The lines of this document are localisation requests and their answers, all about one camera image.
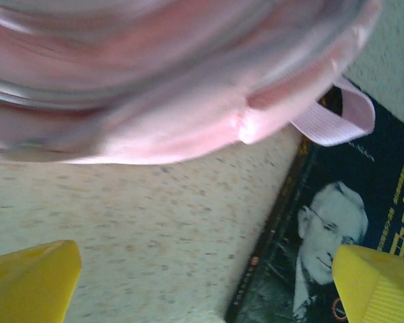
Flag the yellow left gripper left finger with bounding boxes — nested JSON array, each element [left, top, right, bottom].
[[0, 239, 82, 323]]

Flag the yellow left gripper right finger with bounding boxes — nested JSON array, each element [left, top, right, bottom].
[[333, 244, 404, 323]]

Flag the dark book with portrait cover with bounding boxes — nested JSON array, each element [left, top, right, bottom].
[[224, 79, 404, 323]]

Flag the pink backpack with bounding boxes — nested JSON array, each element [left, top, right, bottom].
[[0, 0, 383, 166]]

